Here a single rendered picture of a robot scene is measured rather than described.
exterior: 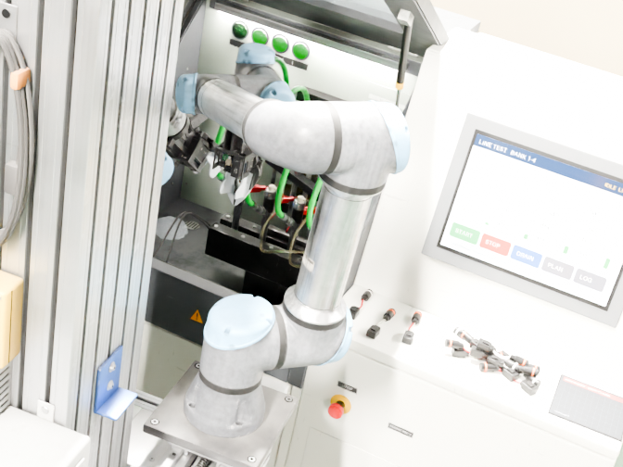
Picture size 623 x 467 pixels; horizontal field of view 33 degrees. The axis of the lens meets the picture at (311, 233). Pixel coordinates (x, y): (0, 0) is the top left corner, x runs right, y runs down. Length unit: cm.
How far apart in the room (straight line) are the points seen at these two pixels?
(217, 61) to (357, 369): 97
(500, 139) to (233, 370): 88
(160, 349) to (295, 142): 112
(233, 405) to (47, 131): 71
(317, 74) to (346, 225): 105
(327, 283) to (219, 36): 119
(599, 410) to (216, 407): 89
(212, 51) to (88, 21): 158
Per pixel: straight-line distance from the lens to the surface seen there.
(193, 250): 281
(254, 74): 204
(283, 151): 160
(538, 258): 239
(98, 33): 129
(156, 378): 266
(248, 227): 266
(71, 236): 142
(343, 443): 248
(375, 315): 242
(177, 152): 229
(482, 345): 234
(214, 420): 189
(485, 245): 241
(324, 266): 177
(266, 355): 183
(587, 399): 237
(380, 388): 236
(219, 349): 182
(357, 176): 165
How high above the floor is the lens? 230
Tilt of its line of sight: 29 degrees down
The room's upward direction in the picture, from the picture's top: 12 degrees clockwise
